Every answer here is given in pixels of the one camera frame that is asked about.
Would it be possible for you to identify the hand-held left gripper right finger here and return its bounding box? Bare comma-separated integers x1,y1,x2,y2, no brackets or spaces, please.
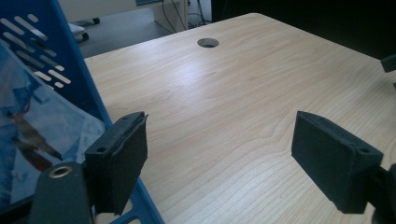
290,110,385,215

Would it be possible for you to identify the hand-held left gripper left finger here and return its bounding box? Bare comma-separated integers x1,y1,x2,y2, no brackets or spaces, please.
84,111,149,216

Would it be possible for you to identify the green title snow magazine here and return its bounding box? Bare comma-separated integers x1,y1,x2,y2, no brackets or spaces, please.
0,38,106,210

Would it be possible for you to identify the blue plastic file rack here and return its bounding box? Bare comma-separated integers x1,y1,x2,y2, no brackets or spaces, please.
0,0,165,224

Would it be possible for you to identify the wheeled base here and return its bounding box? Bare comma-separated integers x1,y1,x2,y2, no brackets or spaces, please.
67,17,101,42

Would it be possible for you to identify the black power cable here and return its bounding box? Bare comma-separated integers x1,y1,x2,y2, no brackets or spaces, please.
160,0,188,32

